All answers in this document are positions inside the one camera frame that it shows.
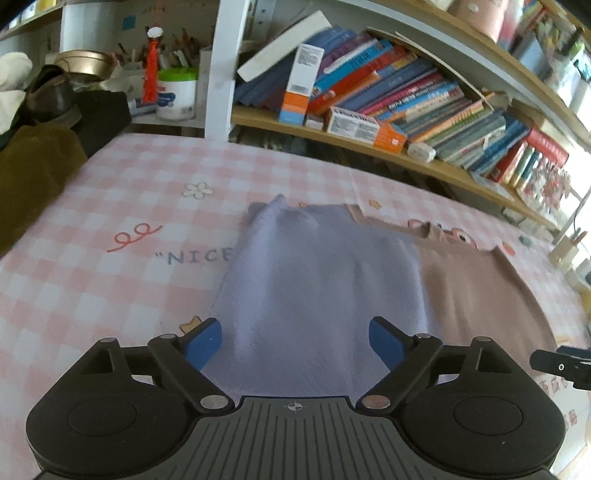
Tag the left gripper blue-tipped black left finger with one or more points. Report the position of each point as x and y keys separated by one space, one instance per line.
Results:
x=180 y=361

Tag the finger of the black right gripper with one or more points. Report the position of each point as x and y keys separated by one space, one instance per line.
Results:
x=570 y=363

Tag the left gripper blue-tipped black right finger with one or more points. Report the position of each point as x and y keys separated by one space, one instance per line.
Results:
x=409 y=360

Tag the lavender sweater with brown patch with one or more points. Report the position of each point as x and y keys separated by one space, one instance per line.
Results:
x=303 y=285

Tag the pink checkered tablecloth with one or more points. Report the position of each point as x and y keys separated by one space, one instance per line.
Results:
x=139 y=242

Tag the white charger adapter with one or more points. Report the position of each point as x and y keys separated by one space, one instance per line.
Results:
x=422 y=152

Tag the white orange flat box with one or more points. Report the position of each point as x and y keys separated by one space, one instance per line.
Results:
x=365 y=129

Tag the white and wood bookshelf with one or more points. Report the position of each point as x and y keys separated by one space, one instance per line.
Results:
x=230 y=32

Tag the brown fleece garment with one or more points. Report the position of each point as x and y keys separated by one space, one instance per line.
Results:
x=36 y=165

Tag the red bottle white cap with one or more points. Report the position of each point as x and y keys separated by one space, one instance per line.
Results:
x=154 y=34

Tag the white jar green lid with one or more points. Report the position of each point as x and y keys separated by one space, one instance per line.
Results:
x=177 y=93

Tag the row of colourful books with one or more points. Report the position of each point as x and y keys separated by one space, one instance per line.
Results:
x=389 y=78

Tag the white orange upright box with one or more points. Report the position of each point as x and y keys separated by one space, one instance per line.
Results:
x=307 y=62

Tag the gold round tin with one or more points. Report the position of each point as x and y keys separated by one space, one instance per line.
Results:
x=86 y=66

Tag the cream white garment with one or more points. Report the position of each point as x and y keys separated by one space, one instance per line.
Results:
x=15 y=69

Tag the white leaning book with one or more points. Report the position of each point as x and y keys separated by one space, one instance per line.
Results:
x=283 y=44

